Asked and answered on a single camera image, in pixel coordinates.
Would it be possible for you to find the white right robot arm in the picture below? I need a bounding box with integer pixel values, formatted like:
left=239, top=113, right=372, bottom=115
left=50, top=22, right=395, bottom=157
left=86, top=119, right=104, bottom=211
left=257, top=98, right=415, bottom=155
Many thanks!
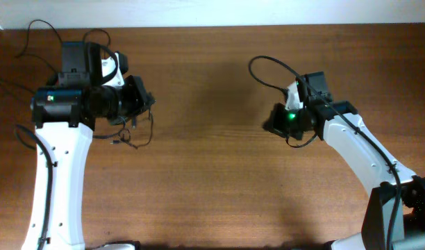
left=263, top=72, right=425, bottom=249

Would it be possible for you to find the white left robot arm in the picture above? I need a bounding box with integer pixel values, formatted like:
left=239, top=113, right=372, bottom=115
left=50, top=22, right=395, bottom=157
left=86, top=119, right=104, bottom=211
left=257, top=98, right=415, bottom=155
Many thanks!
left=22, top=42, right=155, bottom=249

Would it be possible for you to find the black USB cable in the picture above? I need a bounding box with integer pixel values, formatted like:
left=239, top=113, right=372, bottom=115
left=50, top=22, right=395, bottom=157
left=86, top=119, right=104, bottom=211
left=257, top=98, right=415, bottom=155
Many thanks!
left=0, top=67, right=36, bottom=101
left=14, top=19, right=112, bottom=76

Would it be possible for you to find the black cable bundle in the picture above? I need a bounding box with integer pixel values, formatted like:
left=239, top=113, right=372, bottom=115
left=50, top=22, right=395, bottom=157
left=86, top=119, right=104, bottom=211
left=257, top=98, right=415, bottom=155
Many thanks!
left=110, top=103, right=155, bottom=150

